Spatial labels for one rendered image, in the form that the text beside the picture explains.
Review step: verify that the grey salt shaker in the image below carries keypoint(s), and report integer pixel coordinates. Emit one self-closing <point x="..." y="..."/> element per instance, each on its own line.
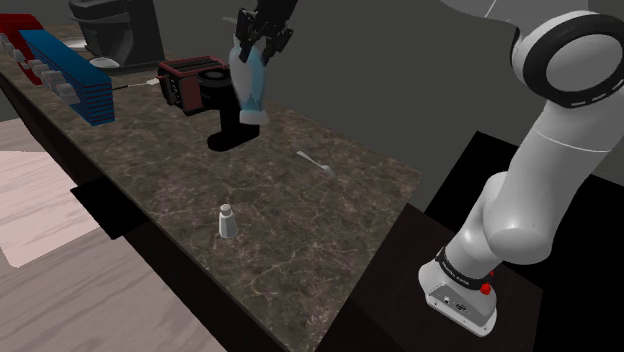
<point x="227" y="225"/>

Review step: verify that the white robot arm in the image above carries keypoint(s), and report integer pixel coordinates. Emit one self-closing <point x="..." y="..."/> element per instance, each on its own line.
<point x="516" y="204"/>

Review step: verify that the silver fork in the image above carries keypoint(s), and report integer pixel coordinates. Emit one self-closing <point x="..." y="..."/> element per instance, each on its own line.
<point x="312" y="161"/>

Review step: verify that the black stand mixer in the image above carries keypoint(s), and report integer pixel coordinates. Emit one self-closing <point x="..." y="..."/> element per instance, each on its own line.
<point x="124" y="34"/>

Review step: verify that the red slatted rack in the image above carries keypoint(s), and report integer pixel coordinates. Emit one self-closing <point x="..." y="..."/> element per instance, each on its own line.
<point x="17" y="27"/>

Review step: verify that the blue and white bottle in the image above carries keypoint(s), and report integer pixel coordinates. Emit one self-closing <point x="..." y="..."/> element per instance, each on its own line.
<point x="251" y="88"/>

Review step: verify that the dark robot stand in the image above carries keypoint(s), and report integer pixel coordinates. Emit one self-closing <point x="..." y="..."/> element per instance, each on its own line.
<point x="390" y="292"/>

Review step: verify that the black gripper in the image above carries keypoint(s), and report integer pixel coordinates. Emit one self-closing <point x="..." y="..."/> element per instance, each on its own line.
<point x="275" y="12"/>

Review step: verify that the blue slatted rack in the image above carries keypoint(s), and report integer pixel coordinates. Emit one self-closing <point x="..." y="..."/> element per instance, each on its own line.
<point x="73" y="73"/>

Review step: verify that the black coffee grinder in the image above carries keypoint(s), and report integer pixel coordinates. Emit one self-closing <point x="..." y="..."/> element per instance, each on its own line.
<point x="229" y="129"/>

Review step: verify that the red toaster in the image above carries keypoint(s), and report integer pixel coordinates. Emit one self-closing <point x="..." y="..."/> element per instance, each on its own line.
<point x="183" y="90"/>

